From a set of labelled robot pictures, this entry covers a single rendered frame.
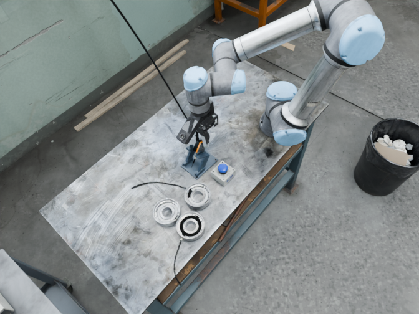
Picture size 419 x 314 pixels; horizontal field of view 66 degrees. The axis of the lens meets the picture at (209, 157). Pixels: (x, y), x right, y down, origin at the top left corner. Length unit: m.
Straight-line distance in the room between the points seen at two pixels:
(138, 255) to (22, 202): 1.50
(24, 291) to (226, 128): 1.05
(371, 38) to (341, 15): 0.11
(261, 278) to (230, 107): 1.01
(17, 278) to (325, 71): 1.37
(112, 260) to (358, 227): 1.51
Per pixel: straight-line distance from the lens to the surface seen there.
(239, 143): 1.41
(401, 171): 2.02
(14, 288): 1.55
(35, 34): 2.44
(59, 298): 1.98
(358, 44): 0.98
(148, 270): 1.22
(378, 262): 2.18
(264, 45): 1.10
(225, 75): 1.02
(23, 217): 2.54
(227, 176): 1.27
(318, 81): 1.08
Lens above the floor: 1.95
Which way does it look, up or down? 57 degrees down
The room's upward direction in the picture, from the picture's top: 8 degrees counter-clockwise
